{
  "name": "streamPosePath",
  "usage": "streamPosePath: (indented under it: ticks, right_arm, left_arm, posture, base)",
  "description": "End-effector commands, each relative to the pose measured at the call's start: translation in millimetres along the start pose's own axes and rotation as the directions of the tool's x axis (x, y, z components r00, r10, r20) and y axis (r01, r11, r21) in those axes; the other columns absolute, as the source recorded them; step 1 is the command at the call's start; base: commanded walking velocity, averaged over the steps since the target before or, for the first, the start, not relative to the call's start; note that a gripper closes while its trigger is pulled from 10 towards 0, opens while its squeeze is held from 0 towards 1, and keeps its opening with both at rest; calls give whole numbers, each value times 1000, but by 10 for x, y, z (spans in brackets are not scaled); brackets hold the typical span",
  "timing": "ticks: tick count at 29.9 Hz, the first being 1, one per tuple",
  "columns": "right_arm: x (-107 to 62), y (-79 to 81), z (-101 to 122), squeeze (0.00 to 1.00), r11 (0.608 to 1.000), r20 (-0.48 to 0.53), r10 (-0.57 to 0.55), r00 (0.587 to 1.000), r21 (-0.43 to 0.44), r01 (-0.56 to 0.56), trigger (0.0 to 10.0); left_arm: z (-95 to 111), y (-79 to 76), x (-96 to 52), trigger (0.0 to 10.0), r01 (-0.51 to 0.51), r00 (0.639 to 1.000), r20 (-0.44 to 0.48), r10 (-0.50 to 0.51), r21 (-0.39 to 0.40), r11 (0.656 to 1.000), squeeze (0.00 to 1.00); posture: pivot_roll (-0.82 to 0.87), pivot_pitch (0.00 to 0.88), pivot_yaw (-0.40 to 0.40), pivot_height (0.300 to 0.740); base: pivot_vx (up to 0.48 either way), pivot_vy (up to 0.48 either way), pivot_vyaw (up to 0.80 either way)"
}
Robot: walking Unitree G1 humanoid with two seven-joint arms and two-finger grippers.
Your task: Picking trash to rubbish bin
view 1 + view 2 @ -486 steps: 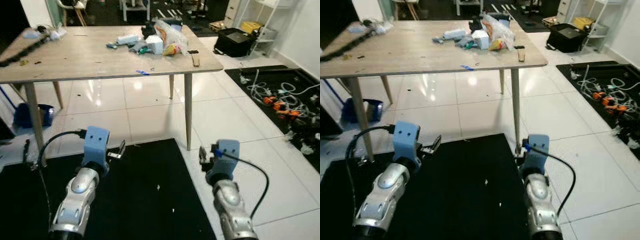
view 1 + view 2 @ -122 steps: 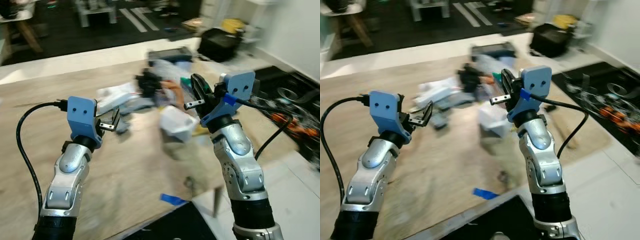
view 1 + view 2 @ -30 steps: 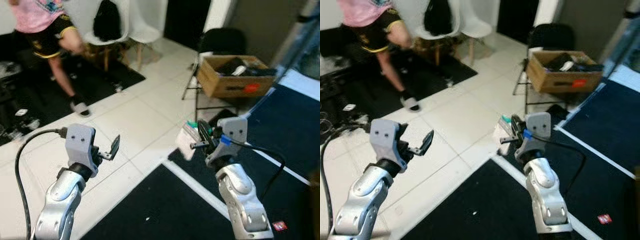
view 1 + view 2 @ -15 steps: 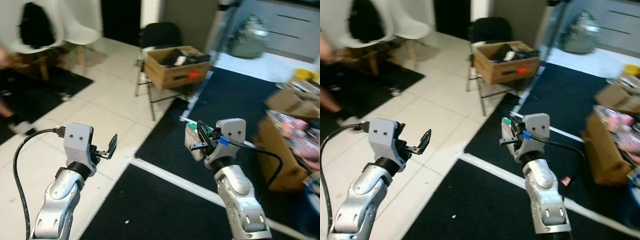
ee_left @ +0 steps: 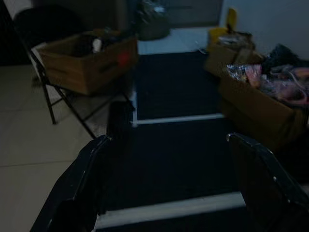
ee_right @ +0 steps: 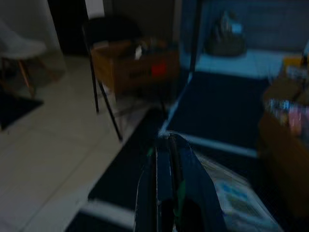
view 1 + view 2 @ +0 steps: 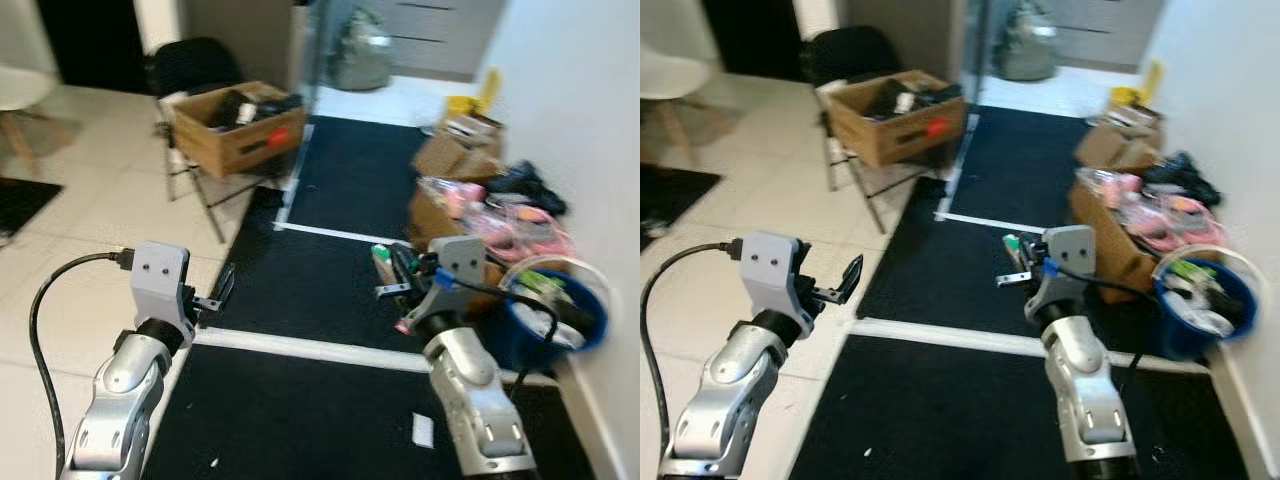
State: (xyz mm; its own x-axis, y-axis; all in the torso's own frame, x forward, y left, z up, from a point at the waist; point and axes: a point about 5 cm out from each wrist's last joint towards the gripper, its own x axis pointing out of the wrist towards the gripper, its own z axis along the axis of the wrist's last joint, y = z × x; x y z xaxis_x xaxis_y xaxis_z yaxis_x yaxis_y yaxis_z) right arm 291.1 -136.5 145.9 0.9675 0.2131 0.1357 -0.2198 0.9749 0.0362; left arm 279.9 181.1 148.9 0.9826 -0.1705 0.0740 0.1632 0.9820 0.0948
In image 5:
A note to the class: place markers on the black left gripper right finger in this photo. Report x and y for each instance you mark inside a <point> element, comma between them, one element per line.
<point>270,193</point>

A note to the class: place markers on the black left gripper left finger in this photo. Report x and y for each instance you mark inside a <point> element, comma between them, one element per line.
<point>72,193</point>

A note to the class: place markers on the yellow plastic bin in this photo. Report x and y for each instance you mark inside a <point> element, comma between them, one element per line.
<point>227,26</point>

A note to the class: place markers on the large brown cardboard box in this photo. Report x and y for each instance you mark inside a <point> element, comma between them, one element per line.
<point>256,113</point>

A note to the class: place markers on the white floor tape strip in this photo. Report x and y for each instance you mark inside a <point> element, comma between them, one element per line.
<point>134,106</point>
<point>178,119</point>
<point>169,207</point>

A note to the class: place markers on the cardboard box with red label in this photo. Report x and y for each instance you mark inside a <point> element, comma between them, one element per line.
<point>84,70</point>

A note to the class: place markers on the crinkled silver foil wrapper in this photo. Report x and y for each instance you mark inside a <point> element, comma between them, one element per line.
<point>235,70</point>

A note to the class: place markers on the small brown cardboard box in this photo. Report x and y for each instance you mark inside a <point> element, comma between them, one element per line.
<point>249,56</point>

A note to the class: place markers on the black plastic bag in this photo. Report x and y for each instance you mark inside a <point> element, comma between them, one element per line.
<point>282,55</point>

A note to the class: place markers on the large black floor mat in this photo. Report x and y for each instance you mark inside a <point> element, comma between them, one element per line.
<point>173,91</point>

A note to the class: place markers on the medium brown cardboard box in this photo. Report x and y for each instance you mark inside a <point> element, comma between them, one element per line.
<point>222,59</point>

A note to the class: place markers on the black folding chair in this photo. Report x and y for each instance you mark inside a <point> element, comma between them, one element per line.
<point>31,21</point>

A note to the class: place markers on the green filled garbage bag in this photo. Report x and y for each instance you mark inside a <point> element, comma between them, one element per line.
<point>152,21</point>

